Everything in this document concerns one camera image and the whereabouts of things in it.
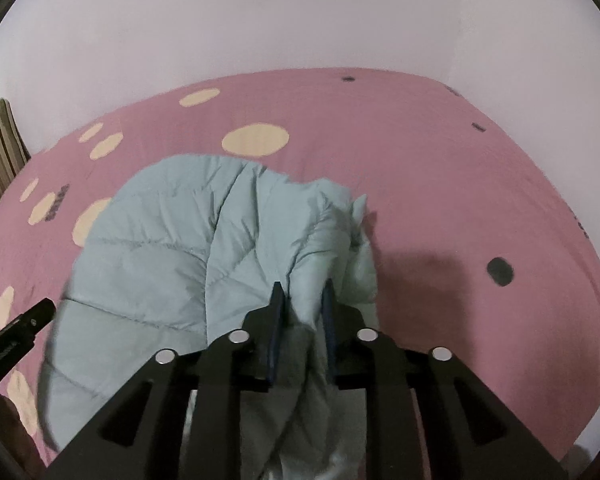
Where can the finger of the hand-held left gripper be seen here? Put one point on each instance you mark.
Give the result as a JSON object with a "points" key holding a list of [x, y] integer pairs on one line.
{"points": [[39, 312]]}

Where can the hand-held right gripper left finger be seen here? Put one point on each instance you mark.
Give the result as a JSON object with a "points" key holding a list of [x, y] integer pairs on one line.
{"points": [[275, 332]]}

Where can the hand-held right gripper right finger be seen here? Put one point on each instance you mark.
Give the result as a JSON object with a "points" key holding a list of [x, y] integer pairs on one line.
{"points": [[329, 332]]}

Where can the light green puffer jacket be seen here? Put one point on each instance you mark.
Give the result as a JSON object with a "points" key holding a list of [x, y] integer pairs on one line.
{"points": [[180, 240]]}

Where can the person's left forearm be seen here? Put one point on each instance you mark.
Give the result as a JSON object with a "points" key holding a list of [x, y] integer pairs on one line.
{"points": [[10, 430]]}

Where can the pink dotted bedsheet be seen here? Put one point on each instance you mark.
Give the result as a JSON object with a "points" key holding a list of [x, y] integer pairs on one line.
{"points": [[455, 185]]}

